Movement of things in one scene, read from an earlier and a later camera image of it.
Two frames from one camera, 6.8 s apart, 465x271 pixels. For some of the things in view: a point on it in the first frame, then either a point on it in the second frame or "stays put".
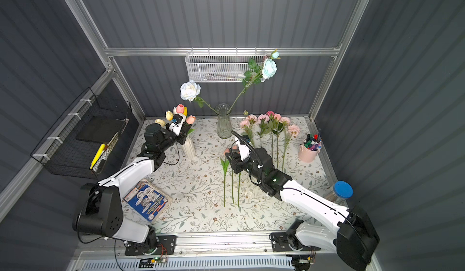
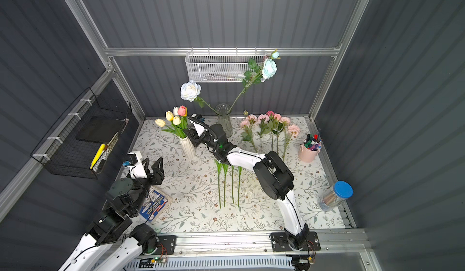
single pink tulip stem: x=232 y=181 stays put
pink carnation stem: x=263 y=120 stays put
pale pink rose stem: x=293 y=129 stays put
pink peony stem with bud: x=247 y=123 stays put
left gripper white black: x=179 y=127 → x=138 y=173
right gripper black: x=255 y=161 → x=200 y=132
